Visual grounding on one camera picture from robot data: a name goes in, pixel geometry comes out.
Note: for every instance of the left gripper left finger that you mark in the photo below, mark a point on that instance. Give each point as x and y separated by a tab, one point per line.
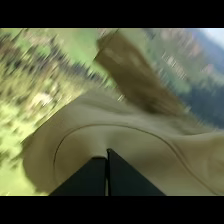
87	180

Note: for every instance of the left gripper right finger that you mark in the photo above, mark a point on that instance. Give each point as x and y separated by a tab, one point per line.
128	180

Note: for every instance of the brown pants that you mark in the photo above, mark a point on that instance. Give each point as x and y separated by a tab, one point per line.
133	140

